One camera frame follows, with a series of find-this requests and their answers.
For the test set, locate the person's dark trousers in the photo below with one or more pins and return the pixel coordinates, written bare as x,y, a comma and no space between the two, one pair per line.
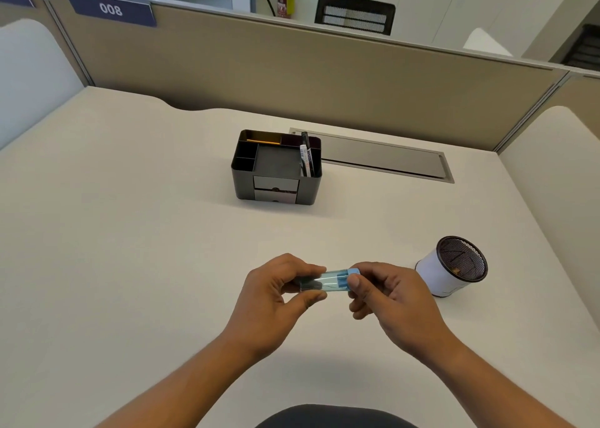
335,418

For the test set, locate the person's left forearm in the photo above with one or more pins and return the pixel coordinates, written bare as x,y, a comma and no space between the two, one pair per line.
178,385

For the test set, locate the person's right thumb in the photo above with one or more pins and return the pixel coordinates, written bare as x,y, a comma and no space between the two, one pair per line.
360,288

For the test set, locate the yellow pencil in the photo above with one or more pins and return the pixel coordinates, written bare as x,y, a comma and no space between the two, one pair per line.
263,139

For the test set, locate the white marker pen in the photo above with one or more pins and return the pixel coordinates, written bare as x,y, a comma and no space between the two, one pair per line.
303,160

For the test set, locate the clear blue plastic case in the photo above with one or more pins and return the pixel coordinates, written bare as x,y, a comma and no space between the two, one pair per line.
333,280

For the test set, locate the black marker pen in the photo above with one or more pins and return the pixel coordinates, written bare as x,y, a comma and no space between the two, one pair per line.
306,153

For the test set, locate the black mesh office chair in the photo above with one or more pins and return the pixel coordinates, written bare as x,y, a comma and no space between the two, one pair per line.
354,14
583,48

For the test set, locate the black desk organizer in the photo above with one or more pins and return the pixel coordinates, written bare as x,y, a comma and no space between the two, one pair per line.
277,167

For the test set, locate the white side panel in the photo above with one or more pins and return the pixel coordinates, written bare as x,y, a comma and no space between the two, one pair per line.
33,76
558,160

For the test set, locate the beige desk partition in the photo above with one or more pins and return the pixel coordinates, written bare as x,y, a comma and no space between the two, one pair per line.
300,71

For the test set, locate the white mesh pen cup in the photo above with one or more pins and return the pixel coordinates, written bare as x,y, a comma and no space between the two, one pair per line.
452,266

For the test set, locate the person's right hand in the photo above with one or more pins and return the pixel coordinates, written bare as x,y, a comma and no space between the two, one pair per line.
403,310

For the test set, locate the blue number sign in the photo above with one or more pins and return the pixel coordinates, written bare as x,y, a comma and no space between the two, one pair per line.
110,8

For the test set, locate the person's left thumb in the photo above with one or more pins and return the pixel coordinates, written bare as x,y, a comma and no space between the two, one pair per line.
307,301

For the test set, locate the person's right forearm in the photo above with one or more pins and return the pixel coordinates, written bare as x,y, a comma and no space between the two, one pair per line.
483,385

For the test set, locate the person's left hand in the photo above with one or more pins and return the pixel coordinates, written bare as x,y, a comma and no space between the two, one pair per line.
262,306

